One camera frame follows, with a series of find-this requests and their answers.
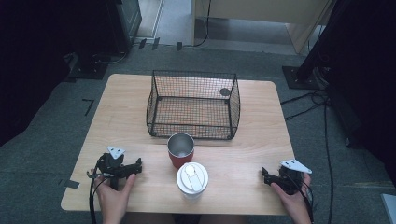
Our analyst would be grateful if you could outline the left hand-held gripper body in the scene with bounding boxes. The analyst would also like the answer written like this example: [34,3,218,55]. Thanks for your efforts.
[87,146,138,190]

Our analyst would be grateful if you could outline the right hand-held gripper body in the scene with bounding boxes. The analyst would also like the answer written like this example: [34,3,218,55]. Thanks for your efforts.
[277,159,313,196]

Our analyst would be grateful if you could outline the person's right hand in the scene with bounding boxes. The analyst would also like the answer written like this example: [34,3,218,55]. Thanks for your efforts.
[270,172,312,216]

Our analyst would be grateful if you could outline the person's left hand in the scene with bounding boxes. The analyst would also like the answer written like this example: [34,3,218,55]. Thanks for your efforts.
[93,173,137,218]

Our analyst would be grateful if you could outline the red steel cup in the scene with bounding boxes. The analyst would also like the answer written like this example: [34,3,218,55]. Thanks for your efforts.
[166,133,196,170]

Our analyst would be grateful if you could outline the white cup lid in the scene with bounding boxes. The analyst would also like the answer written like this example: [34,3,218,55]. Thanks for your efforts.
[176,161,210,201]

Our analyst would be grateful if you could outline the pale grey box corner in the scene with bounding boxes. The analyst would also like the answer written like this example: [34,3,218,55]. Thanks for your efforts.
[380,192,396,224]

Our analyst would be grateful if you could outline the black curtain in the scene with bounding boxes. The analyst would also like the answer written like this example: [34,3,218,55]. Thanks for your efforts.
[297,0,396,188]
[0,0,120,147]

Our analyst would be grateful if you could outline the dark monitor cabinet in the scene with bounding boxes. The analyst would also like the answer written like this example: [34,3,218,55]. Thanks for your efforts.
[105,0,143,54]

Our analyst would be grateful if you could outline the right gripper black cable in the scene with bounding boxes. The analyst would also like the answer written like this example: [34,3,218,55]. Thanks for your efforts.
[288,171,316,224]

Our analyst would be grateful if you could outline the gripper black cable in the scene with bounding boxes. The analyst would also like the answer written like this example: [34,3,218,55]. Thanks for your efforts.
[288,171,316,224]
[89,173,106,224]

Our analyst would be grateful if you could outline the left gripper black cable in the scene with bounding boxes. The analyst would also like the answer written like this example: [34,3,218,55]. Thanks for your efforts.
[89,173,106,224]

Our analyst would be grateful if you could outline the black floor cable bundle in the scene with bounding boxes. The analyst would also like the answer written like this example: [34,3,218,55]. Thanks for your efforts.
[279,89,335,224]

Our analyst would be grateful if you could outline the black wire mesh basket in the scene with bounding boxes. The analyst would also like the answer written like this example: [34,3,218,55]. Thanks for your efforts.
[146,69,242,141]

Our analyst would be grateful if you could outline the black stand base plate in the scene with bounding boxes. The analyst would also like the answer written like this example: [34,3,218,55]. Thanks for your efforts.
[67,53,109,80]
[281,65,322,91]

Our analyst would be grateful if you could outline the black hanging cable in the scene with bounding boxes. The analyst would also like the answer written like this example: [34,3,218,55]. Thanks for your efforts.
[186,0,213,49]

